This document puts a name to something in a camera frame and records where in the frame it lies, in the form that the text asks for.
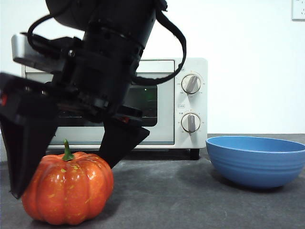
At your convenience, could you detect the glass oven door with handle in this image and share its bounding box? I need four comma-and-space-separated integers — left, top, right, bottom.
25, 59, 175, 146

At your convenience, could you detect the orange pumpkin with green stem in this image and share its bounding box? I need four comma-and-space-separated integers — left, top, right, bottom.
21, 139, 114, 226

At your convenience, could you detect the blue ribbed bowl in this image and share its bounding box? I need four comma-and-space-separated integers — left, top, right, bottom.
205, 135, 305, 190

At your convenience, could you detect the cream timer knob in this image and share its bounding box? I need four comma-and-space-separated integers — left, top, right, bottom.
180, 113, 201, 133

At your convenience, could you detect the cream Toshiba toaster oven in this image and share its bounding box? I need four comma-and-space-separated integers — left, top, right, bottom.
21, 57, 208, 160

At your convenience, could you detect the cream temperature knob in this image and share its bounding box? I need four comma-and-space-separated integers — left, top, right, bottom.
181, 74, 201, 94

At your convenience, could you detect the thin black camera cable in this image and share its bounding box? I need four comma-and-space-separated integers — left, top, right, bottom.
27, 14, 72, 52

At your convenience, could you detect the black sleeved arm cable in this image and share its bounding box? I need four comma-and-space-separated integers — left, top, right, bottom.
132, 7, 188, 86

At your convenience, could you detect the white wall socket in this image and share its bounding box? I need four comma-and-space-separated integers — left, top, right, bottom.
292, 0, 305, 21

